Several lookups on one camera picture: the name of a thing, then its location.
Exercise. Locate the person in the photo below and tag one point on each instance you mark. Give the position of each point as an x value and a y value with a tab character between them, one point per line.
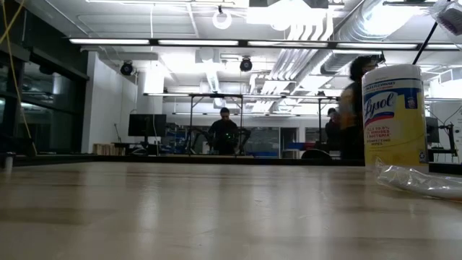
355	108
223	135
331	126

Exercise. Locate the black round ceiling spotlight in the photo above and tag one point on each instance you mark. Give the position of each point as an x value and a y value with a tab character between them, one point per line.
127	68
246	64

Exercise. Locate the black aluminium table frame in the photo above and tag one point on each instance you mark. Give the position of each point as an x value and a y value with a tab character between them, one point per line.
72	158

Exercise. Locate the black computer monitor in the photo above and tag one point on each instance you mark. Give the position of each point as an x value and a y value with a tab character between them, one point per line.
148	125

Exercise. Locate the black background workstation frame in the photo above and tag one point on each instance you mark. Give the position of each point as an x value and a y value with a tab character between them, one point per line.
231	95

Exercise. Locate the small grey table post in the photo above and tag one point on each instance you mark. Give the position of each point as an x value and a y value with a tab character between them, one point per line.
7	161

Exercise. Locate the black overhead light bar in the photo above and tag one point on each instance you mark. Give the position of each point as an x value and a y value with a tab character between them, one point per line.
198	42

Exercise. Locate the blue storage bin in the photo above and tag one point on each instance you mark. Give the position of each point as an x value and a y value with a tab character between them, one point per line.
296	145

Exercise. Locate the black chair back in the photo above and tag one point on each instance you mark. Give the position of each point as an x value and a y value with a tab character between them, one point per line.
315	154

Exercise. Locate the silver ventilation duct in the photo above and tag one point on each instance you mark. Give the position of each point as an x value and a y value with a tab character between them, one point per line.
339	61

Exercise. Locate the black equipment stand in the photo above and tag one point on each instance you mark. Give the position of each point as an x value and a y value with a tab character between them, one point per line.
451	137

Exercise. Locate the yellow Lysol wipes canister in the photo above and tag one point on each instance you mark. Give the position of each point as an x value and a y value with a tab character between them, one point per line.
393	126

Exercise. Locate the black background robot arm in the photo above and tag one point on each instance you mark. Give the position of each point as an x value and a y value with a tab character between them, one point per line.
196	135
245	133

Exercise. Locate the stack of wooden blocks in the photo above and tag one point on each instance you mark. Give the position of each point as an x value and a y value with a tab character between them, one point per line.
108	149

